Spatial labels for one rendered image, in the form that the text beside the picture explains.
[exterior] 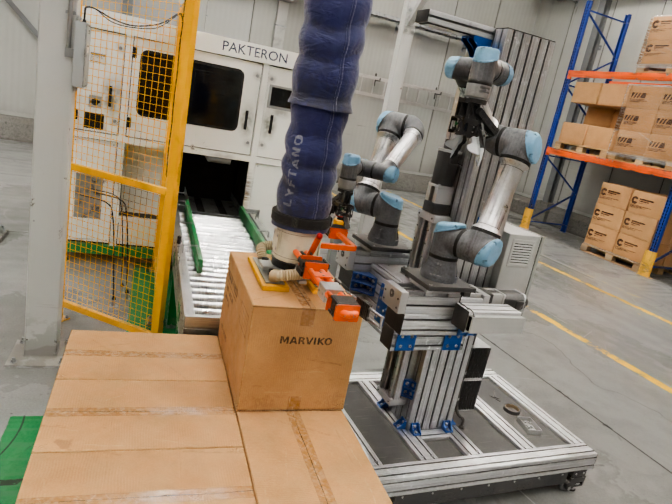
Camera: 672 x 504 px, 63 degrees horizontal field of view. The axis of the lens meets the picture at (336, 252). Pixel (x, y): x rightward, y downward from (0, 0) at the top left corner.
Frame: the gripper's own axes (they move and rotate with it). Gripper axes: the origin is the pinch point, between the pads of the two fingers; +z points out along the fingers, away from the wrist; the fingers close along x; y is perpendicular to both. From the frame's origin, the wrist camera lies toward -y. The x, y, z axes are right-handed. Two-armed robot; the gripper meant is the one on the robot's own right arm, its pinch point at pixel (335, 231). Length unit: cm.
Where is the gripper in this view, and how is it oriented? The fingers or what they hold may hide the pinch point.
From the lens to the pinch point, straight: 247.5
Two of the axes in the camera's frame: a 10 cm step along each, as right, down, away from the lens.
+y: 3.1, 3.0, -9.0
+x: 9.3, 0.9, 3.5
